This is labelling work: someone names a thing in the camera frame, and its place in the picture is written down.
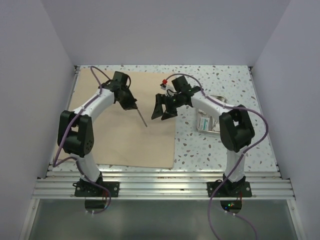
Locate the green white sachet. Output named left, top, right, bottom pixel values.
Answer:
left=198, top=116, right=212, bottom=131

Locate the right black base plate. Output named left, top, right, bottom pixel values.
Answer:
left=206, top=180, right=253, bottom=198

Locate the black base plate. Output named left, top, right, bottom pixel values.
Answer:
left=72, top=181, right=120, bottom=198
left=206, top=180, right=253, bottom=198

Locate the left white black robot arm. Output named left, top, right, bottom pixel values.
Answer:
left=52, top=71, right=138, bottom=197

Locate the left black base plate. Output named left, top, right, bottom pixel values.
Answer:
left=72, top=181, right=120, bottom=198

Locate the beige cloth mat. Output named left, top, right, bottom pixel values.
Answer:
left=53, top=69, right=176, bottom=169

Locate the aluminium rail frame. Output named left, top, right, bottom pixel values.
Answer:
left=18, top=65, right=307, bottom=240

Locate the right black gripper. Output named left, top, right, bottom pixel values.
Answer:
left=152, top=93, right=184, bottom=121

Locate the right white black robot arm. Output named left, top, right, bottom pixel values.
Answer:
left=151, top=76, right=255, bottom=197

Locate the stainless steel tray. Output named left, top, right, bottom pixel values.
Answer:
left=192, top=92, right=226, bottom=135

